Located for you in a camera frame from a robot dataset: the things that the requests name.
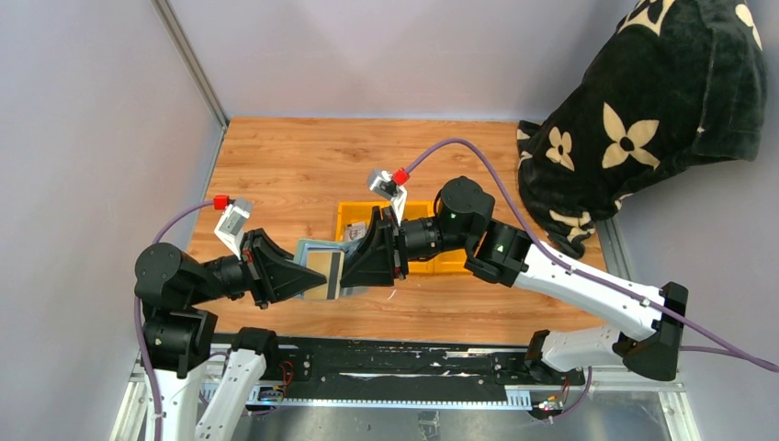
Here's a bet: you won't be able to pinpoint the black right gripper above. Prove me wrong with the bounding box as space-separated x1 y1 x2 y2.
339 207 474 288

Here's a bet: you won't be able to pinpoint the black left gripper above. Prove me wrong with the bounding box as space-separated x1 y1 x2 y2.
188 225 328 305

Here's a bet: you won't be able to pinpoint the mint green leather card holder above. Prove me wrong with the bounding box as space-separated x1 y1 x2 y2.
293 239 363 300

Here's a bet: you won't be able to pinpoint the gold striped credit card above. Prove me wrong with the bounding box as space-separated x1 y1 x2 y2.
302 252 346 301

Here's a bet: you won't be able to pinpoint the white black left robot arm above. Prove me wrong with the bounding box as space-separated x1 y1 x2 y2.
134 230 327 440

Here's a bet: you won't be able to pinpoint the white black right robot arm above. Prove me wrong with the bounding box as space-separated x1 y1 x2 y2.
340 176 688 384

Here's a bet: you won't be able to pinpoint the silver cards in bin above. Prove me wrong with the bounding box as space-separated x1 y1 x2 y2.
344 221 368 242

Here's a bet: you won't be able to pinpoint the yellow left plastic bin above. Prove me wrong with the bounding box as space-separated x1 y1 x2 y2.
335 201 374 242

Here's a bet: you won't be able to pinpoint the yellow middle plastic bin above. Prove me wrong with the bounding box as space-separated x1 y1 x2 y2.
393 201 434 279

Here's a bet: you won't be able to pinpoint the black floral blanket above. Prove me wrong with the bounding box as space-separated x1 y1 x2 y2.
516 1 768 259

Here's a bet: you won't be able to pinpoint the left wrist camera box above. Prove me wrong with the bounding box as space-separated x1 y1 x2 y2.
214 198 254 257

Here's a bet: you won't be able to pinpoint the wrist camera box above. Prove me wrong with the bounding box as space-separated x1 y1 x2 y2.
214 198 254 257
367 168 409 225

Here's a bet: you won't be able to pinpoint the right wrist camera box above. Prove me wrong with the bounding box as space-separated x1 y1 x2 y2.
367 168 409 225

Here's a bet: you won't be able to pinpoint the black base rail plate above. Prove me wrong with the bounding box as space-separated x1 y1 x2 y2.
246 336 588 411

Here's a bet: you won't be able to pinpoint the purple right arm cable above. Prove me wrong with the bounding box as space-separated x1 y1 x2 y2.
402 138 779 374

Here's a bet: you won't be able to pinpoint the aluminium frame post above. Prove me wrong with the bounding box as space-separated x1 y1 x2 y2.
151 0 230 132

